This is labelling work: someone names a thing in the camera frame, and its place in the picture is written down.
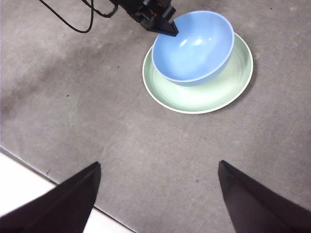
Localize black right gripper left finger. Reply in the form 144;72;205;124
0;161;102;233

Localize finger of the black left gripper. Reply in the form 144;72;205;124
140;17;179;37

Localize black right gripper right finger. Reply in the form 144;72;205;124
218;160;311;233

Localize blue ribbed bowl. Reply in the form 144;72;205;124
151;10;235;87

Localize green round plate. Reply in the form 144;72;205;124
142;33;254;115

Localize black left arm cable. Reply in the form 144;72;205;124
81;0;119;18
38;0;94;34

